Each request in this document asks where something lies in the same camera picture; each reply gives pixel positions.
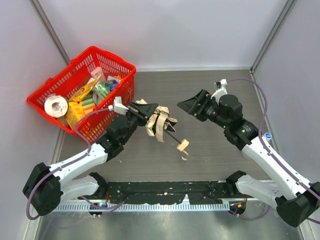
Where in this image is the white slotted cable duct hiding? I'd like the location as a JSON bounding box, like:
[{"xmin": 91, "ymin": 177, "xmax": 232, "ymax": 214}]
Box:
[{"xmin": 53, "ymin": 200, "xmax": 230, "ymax": 213}]

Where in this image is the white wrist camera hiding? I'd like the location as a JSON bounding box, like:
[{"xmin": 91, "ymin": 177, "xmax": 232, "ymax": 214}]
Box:
[
  {"xmin": 108, "ymin": 96, "xmax": 129, "ymax": 115},
  {"xmin": 211, "ymin": 79, "xmax": 228, "ymax": 103}
]

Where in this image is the yellow green sponge pack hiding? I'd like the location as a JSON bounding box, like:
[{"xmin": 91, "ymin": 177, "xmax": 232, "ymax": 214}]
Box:
[{"xmin": 79, "ymin": 97, "xmax": 96, "ymax": 115}]

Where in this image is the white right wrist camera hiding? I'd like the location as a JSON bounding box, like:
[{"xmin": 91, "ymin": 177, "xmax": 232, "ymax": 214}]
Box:
[{"xmin": 211, "ymin": 79, "xmax": 228, "ymax": 103}]

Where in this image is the pink white small package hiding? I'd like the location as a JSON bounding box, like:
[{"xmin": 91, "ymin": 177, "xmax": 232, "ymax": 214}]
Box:
[{"xmin": 90, "ymin": 66, "xmax": 103, "ymax": 79}]

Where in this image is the clear plastic water bottle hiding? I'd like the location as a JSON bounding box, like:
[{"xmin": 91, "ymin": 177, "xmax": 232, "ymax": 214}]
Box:
[{"xmin": 262, "ymin": 132, "xmax": 273, "ymax": 149}]

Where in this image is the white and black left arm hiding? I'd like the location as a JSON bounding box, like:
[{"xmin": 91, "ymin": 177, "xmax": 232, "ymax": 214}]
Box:
[{"xmin": 22, "ymin": 97, "xmax": 159, "ymax": 220}]

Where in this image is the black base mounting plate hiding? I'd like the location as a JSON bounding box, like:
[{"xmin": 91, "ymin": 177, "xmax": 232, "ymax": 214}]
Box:
[{"xmin": 85, "ymin": 181, "xmax": 250, "ymax": 205}]

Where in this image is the red plastic shopping basket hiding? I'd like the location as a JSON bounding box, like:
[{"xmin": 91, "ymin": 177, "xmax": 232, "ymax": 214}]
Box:
[{"xmin": 26, "ymin": 45, "xmax": 137, "ymax": 145}]

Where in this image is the orange plastic package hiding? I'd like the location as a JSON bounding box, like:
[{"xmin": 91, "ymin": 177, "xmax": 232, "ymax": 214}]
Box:
[{"xmin": 66, "ymin": 101, "xmax": 86, "ymax": 130}]

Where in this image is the white toilet paper roll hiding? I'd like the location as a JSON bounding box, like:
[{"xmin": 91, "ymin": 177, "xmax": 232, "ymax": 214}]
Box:
[{"xmin": 44, "ymin": 95, "xmax": 69, "ymax": 118}]

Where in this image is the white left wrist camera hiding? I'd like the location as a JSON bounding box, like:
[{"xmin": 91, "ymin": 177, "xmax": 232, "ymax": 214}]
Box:
[{"xmin": 108, "ymin": 96, "xmax": 129, "ymax": 115}]

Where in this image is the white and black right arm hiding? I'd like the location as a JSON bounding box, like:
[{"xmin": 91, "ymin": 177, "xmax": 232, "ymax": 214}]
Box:
[{"xmin": 177, "ymin": 89, "xmax": 320, "ymax": 227}]

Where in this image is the green white wrapped package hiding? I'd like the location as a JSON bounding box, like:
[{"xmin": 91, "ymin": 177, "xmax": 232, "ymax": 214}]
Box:
[{"xmin": 92, "ymin": 81, "xmax": 110, "ymax": 101}]

